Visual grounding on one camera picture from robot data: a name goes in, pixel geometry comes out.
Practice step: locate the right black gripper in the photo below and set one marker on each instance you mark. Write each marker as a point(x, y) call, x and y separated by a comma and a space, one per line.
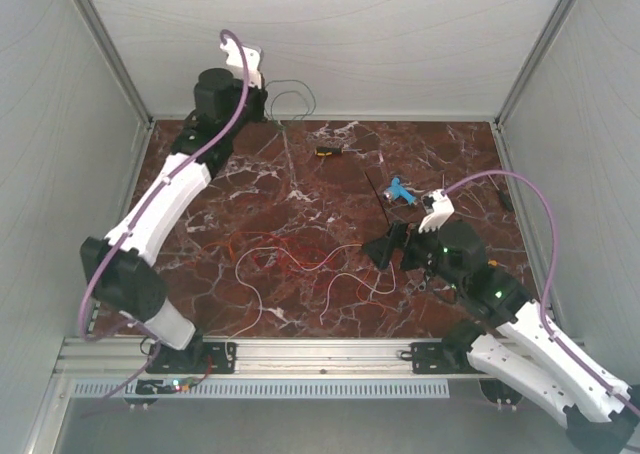
point(381, 249)

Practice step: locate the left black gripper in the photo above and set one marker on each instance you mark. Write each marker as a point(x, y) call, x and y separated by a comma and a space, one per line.
point(259, 95)

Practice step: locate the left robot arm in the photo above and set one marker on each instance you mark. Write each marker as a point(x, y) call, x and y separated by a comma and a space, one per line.
point(119, 268)

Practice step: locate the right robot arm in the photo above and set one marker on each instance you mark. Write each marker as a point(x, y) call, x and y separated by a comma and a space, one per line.
point(508, 339)

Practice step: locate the black zip tie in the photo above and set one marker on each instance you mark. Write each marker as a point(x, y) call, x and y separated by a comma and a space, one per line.
point(378, 198)

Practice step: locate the blue plastic tool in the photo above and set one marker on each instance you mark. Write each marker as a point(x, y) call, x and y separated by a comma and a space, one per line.
point(396, 190)

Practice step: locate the yellow black screwdriver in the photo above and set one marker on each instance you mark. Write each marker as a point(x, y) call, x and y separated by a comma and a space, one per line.
point(325, 151)

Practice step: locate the black screwdriver far right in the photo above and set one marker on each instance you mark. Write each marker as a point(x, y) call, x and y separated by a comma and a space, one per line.
point(504, 199)

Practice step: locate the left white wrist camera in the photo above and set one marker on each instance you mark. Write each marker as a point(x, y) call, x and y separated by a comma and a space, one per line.
point(241, 59)

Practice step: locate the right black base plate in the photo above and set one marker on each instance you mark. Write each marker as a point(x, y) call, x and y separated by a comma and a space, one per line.
point(430, 358)

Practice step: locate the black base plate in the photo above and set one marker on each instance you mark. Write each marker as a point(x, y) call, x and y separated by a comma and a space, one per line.
point(430, 358)
point(196, 359)

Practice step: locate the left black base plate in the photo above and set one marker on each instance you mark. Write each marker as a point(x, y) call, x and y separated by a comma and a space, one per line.
point(196, 359)

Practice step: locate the aluminium front rail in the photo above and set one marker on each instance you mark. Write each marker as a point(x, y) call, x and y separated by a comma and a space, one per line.
point(255, 358)

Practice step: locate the slotted grey cable duct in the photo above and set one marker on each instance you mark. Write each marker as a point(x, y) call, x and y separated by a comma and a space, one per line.
point(226, 388)

